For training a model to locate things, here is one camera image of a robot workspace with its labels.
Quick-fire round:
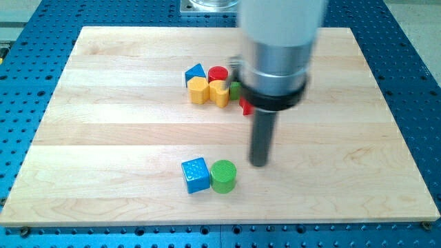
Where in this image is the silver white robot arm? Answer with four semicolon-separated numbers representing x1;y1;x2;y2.
238;0;328;112

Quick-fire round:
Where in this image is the red star block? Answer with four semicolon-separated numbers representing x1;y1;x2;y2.
239;97;254;116

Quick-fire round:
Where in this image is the yellow heart block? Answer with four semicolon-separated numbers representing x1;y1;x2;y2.
209;80;229;108

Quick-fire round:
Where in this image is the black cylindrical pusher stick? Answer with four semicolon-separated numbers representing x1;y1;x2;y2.
249;108;277;167

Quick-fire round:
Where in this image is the yellow hexagon block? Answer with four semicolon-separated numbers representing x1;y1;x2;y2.
187;76;209;105

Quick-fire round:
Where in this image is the green cylinder block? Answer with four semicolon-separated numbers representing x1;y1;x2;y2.
210;160;237;194

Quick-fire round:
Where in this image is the red cylinder block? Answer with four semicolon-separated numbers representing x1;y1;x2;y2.
208;66;229;82

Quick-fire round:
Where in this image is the blue cube block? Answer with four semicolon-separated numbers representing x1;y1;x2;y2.
181;157;210;194

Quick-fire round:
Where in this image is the blue triangle block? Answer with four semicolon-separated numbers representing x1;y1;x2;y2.
184;63;206;87

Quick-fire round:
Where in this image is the light wooden board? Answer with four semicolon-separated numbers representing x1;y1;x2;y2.
1;27;440;227

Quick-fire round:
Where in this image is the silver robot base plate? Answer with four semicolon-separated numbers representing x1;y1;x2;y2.
180;0;239;13

